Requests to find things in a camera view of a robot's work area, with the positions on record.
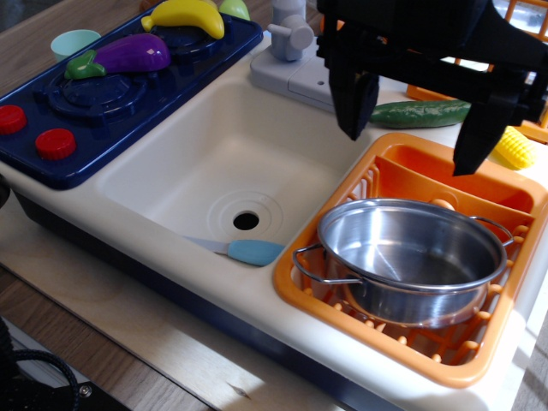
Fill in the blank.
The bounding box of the green toy cucumber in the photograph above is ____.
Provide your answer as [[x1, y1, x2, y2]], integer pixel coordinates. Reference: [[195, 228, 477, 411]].
[[370, 99, 471, 129]]

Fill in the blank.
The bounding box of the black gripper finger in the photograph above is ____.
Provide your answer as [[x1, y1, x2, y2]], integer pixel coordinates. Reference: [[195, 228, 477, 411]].
[[329, 65, 379, 140], [453, 102, 514, 176]]

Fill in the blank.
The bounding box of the orange plastic drying rack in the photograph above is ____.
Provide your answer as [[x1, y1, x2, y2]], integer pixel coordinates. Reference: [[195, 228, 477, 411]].
[[274, 133, 547, 389]]

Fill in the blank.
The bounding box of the stainless steel pan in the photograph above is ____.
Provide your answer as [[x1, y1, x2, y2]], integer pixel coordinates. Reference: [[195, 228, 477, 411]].
[[292, 199, 514, 329]]

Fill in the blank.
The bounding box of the white toy sink unit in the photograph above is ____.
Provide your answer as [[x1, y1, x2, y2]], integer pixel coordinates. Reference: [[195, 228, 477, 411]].
[[0, 33, 548, 411]]

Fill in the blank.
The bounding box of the purple toy eggplant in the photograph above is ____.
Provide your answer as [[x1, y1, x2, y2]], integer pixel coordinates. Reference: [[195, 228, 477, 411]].
[[64, 33, 171, 80]]

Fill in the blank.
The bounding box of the red stove knob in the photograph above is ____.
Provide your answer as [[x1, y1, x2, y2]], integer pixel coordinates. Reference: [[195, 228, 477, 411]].
[[35, 128, 77, 161], [0, 104, 27, 135]]

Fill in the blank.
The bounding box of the grey toy faucet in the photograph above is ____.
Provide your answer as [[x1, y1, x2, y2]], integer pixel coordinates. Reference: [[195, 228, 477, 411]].
[[250, 1, 334, 112]]

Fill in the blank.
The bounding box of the red stove knob back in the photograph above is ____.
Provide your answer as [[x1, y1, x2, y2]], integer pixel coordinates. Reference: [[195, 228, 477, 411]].
[[0, 104, 27, 135]]

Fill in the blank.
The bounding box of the dark blue toy stovetop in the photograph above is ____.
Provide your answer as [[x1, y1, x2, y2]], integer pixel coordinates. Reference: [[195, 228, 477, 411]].
[[1, 6, 263, 190]]

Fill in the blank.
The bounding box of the mint green toy cup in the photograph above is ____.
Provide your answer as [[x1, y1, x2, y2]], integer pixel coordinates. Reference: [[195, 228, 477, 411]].
[[51, 29, 101, 63]]

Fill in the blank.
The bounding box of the red stove knob front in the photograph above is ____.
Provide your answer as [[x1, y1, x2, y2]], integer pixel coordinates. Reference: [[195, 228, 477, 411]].
[[35, 128, 77, 161]]

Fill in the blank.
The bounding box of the yellow toy corn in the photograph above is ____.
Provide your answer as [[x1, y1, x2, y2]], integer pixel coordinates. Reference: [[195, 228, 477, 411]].
[[491, 126, 537, 170]]

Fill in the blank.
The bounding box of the light green toy fruit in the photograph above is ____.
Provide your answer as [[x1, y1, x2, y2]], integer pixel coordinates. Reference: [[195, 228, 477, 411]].
[[218, 0, 251, 21]]

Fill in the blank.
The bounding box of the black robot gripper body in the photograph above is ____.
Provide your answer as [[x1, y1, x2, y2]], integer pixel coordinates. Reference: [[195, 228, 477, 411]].
[[315, 1, 547, 125]]

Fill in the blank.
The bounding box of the black braided cable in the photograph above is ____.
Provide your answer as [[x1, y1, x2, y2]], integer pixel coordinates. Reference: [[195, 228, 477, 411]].
[[0, 316, 82, 411]]

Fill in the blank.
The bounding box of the yellow toy banana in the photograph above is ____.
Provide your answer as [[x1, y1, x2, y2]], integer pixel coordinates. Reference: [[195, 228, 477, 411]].
[[140, 0, 225, 39]]

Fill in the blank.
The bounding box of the blue handled toy knife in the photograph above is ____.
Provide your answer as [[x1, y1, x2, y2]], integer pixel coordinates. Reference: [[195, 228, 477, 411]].
[[185, 236, 285, 267]]

